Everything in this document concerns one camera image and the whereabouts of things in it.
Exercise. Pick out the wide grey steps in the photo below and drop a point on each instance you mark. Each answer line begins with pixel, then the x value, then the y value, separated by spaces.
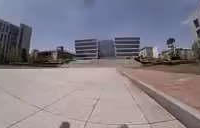
pixel 101 62

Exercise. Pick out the building with striped floors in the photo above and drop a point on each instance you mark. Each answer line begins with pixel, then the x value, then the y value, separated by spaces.
pixel 88 48

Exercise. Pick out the pale concrete slab plaza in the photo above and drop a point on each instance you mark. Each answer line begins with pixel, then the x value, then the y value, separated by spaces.
pixel 71 93

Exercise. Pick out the white low building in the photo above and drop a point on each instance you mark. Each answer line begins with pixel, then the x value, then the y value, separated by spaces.
pixel 148 52

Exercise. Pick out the low brown building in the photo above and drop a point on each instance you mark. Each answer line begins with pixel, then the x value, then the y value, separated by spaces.
pixel 51 54

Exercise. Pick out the robot's own part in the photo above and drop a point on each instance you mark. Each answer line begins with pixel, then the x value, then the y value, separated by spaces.
pixel 64 125
pixel 123 126

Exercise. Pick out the grey kerb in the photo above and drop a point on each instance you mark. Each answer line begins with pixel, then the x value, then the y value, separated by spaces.
pixel 161 98

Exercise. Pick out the red brick pavement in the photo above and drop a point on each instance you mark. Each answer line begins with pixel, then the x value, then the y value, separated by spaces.
pixel 181 86

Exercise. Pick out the row of small trees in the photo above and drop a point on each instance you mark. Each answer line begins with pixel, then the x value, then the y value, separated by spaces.
pixel 1 56

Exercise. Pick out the large grey building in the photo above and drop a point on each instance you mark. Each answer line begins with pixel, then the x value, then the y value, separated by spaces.
pixel 4 36

